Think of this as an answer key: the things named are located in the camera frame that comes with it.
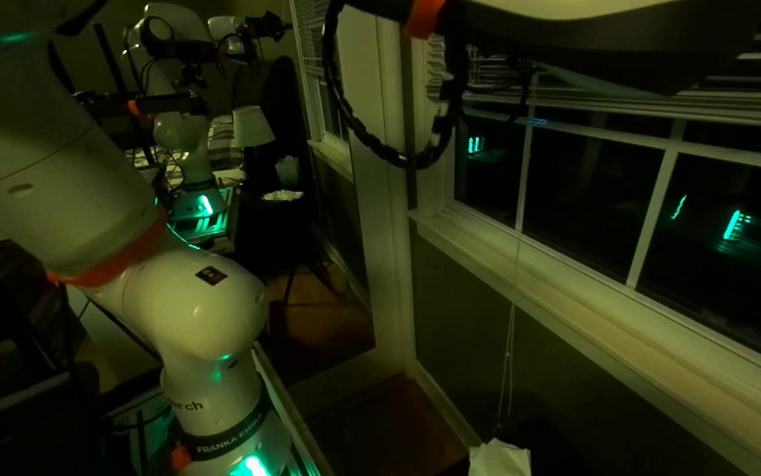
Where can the white crumpled tissue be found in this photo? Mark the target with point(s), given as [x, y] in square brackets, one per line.
[499, 459]

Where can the metal robot mount table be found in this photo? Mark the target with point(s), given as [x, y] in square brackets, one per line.
[290, 413]

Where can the white boxy object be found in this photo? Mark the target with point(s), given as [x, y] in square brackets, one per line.
[251, 125]

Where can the black horizontal stand bar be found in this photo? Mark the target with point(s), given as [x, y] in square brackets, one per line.
[169, 105]

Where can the white slatted window blinds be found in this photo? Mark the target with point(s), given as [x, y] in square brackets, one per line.
[662, 106]

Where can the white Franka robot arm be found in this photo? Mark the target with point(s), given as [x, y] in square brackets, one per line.
[197, 308]

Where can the large white framed window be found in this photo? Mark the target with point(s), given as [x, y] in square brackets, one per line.
[574, 293]

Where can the small white cloth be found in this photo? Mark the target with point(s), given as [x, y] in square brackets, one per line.
[280, 195]

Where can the black chair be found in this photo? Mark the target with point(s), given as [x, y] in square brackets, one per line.
[288, 240]

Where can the small window with blinds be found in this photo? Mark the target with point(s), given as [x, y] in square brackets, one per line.
[329, 89]

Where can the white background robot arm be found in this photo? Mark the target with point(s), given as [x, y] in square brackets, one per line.
[173, 89]

